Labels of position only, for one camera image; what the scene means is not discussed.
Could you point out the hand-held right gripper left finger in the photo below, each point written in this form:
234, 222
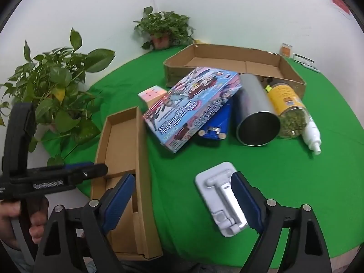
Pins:
119, 204

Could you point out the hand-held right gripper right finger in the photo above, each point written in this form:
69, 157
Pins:
246, 204

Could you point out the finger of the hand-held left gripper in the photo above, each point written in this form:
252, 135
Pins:
88, 172

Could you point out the white massage gun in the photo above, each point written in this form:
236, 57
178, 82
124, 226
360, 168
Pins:
210, 187

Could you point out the narrow cardboard box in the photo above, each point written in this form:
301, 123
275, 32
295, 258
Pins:
125, 142

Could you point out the blue box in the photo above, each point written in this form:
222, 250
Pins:
220, 119

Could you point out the white plastic bottle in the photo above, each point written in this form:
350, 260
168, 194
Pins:
311, 136

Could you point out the pastel cube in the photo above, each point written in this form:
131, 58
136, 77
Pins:
150, 95

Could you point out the silver metal can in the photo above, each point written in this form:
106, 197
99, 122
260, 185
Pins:
250, 99

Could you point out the yellow label jar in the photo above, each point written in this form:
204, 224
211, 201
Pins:
284, 96

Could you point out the colourful cartoon printed box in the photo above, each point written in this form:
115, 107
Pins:
193, 102

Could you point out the large shallow cardboard box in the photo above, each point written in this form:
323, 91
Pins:
227, 54

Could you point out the person's left hand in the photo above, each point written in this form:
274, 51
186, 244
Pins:
8, 227

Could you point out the large leafy potted plant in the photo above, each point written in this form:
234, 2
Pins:
57, 74

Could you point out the green tablecloth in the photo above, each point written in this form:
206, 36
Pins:
184, 165

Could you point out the person's grey clothing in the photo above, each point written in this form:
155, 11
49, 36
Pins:
11, 258

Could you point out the white marker pen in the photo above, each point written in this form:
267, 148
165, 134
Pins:
311, 68

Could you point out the white flat box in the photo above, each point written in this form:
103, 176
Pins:
303, 58

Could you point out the orange card holder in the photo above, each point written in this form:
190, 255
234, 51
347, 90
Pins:
286, 51

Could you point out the small bushy potted plant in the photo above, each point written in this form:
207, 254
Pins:
162, 25

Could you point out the red wall sign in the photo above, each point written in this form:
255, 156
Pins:
339, 4

